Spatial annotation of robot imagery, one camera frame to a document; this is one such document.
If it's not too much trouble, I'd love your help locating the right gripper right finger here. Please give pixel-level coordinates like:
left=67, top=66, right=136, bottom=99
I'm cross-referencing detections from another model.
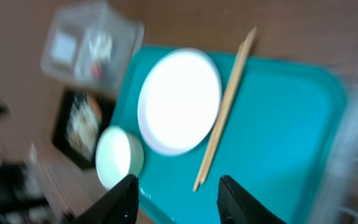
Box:
left=217, top=175, right=285, bottom=224

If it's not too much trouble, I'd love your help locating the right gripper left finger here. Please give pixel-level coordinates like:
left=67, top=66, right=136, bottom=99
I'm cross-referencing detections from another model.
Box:
left=70, top=174, right=139, bottom=224

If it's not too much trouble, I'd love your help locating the white bowl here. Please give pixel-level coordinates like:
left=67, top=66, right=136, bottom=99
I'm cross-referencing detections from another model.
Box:
left=95, top=126, right=144, bottom=190

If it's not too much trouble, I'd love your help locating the peanut shells and rice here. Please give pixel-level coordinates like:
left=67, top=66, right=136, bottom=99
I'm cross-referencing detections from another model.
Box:
left=65, top=93, right=101, bottom=161

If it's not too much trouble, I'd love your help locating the white tissue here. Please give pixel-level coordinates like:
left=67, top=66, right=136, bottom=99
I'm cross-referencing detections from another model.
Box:
left=89, top=32, right=112, bottom=60

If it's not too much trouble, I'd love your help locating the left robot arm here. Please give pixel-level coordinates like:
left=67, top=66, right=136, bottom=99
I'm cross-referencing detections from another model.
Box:
left=0, top=153, right=57, bottom=224

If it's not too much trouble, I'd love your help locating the black waste tray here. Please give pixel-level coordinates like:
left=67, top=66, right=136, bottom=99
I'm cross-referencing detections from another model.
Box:
left=51, top=90, right=115, bottom=170

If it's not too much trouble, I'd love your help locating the teal serving tray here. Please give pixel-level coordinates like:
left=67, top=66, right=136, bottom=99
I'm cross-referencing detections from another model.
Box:
left=109, top=45, right=349, bottom=224

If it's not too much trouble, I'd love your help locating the left wooden chopstick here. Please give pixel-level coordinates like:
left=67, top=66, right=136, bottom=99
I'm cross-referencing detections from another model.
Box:
left=192, top=40, right=245, bottom=192

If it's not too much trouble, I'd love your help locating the wooden chopstick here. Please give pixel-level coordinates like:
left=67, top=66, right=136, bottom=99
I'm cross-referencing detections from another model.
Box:
left=199, top=26, right=258, bottom=185
left=192, top=40, right=245, bottom=192

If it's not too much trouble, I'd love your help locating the large white plate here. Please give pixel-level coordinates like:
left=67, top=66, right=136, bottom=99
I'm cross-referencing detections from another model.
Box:
left=137, top=48, right=223, bottom=156

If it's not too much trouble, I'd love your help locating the right wooden chopstick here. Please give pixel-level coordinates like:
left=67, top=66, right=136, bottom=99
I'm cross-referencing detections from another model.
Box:
left=199, top=26, right=258, bottom=185

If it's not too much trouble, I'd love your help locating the clear plastic bin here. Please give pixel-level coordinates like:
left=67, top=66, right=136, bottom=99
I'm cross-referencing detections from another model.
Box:
left=40, top=1, right=144, bottom=96

